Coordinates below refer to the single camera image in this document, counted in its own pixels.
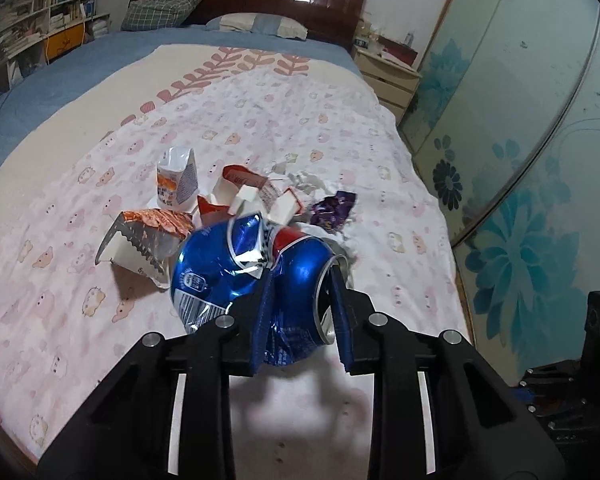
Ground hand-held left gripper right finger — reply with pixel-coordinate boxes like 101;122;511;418
328;264;566;480

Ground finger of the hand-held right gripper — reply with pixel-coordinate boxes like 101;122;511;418
517;359;592;443

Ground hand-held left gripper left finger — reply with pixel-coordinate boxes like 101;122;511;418
37;272;281;480

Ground crushed blue soda can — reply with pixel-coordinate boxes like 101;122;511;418
170;212;353;368

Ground purple candy wrapper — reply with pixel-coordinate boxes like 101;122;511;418
308;191;357;233

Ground red white torn paper box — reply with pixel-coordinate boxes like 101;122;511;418
196;164;306;228

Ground white tissue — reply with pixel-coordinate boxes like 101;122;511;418
272;157;341;201

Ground torn orange paper cup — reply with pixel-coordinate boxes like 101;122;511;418
95;210;196;289

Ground white orange milk carton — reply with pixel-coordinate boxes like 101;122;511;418
156;146;200;209

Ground pink printed white blanket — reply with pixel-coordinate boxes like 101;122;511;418
0;45;473;461

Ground blue flower wardrobe door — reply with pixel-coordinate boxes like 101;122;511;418
397;0;600;361

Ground cream nightstand with drawers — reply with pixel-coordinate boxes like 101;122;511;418
354;45;423;123

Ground red book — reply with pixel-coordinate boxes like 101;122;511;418
382;46;419;66

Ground blue white pillow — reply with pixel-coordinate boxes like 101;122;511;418
205;12;308;41

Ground bed with blue sheet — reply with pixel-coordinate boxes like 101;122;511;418
0;25;476;480

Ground green plaid pillow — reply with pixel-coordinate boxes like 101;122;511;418
121;0;211;32

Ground white bookshelf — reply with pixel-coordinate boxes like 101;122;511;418
0;0;111;92

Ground rows of books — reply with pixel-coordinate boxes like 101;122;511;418
0;0;108;61

